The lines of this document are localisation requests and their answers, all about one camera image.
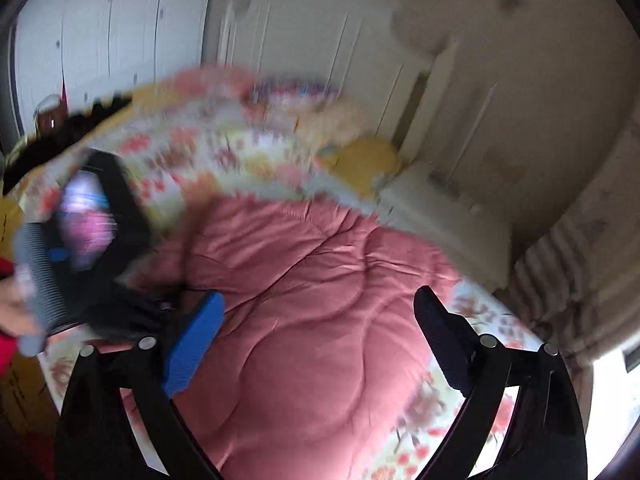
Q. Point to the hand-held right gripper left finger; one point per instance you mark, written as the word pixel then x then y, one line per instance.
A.
pixel 192 345

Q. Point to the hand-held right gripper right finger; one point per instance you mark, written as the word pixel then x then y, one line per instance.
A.
pixel 440 340

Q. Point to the white nightstand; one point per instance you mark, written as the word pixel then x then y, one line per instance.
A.
pixel 440 210

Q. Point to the yellow bed sheet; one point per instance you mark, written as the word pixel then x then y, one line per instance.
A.
pixel 25 400

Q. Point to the yellow pillow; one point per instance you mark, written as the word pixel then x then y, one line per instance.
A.
pixel 365 162

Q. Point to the cream plush toy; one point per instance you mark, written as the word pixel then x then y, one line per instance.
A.
pixel 335 120

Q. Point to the floral blanket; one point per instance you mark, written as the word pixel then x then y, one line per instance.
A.
pixel 200 145

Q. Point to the pink quilted jacket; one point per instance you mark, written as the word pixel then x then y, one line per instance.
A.
pixel 310 335

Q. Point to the person's left hand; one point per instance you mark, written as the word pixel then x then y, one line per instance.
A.
pixel 15 305

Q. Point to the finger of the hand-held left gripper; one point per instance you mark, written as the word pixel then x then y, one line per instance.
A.
pixel 140 315

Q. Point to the striped curtain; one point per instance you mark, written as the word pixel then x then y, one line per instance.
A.
pixel 575 260

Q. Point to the white bed headboard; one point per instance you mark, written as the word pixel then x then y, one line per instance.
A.
pixel 310 50

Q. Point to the dark cloth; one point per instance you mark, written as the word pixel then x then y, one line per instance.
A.
pixel 60 135

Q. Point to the white wardrobe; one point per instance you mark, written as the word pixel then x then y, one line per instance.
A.
pixel 125 20

